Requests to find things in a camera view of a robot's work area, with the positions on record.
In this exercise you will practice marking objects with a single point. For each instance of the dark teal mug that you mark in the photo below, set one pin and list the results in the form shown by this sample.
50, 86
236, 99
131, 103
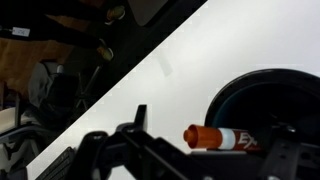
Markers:
253, 100

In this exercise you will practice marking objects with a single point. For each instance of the black keyboard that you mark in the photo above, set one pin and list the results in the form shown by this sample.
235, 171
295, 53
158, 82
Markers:
56, 165

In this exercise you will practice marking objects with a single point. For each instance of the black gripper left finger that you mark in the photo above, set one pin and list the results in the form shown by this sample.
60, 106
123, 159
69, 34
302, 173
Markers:
133, 150

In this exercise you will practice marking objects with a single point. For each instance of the red dry-erase marker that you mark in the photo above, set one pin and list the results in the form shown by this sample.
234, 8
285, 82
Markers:
206, 137

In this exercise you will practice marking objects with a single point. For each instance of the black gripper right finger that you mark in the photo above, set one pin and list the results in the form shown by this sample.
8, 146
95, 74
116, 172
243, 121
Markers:
290, 160

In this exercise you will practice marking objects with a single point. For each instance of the white paper tag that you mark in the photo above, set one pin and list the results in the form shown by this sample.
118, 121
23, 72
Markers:
20, 31

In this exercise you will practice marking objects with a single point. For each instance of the yellow-green shoe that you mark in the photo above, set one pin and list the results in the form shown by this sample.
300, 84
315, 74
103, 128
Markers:
116, 12
106, 53

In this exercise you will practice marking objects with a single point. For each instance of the grey office chair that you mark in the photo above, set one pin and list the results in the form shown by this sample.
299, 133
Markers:
50, 86

